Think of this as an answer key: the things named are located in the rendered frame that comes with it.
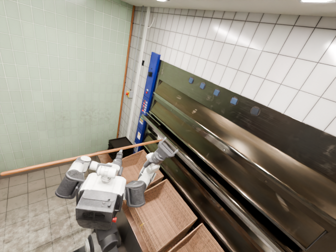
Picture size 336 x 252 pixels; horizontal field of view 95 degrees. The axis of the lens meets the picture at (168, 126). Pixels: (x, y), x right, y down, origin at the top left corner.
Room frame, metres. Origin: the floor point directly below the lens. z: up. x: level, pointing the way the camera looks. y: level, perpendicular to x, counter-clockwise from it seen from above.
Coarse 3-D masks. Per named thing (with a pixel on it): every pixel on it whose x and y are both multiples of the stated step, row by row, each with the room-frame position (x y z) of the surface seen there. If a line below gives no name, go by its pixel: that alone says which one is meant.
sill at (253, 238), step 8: (152, 136) 1.77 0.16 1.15; (176, 160) 1.41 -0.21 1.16; (184, 168) 1.31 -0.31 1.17; (192, 176) 1.22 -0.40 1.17; (200, 184) 1.14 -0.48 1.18; (208, 192) 1.07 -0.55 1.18; (216, 200) 1.00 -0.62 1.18; (224, 208) 0.94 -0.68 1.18; (232, 216) 0.89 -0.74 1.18; (240, 224) 0.84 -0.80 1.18; (248, 232) 0.79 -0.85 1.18; (256, 240) 0.75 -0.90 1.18; (264, 248) 0.70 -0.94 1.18
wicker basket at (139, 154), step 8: (136, 152) 1.75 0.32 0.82; (144, 152) 1.78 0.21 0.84; (128, 160) 1.67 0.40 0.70; (136, 160) 1.76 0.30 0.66; (144, 160) 1.71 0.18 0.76; (128, 168) 1.64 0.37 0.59; (136, 168) 1.68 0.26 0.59; (128, 176) 1.50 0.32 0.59; (136, 176) 1.54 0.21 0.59; (160, 176) 1.45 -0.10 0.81; (152, 184) 1.33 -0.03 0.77
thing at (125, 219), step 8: (96, 160) 1.76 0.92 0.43; (104, 160) 1.66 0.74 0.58; (112, 160) 1.71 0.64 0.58; (168, 208) 1.22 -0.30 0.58; (120, 216) 1.07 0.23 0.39; (128, 216) 0.99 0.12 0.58; (120, 224) 1.05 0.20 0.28; (128, 224) 0.95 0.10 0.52; (168, 224) 1.03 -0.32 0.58; (120, 232) 1.03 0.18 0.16; (128, 232) 0.92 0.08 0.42; (136, 232) 0.87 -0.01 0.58; (128, 240) 0.90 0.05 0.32; (136, 240) 0.81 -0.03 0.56; (128, 248) 0.87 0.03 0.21; (136, 248) 0.79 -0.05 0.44; (144, 248) 0.75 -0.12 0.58; (168, 248) 0.81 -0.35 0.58
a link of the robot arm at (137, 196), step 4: (140, 180) 0.81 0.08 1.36; (144, 184) 0.79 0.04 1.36; (140, 188) 0.71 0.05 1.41; (144, 188) 0.76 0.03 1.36; (132, 192) 0.69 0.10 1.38; (136, 192) 0.69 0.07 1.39; (140, 192) 0.70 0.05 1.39; (132, 196) 0.68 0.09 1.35; (136, 196) 0.67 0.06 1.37; (140, 196) 0.68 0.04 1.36; (132, 200) 0.67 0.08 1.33; (136, 200) 0.66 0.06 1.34; (140, 200) 0.67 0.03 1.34; (144, 200) 0.70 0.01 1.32; (136, 204) 0.65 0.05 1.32
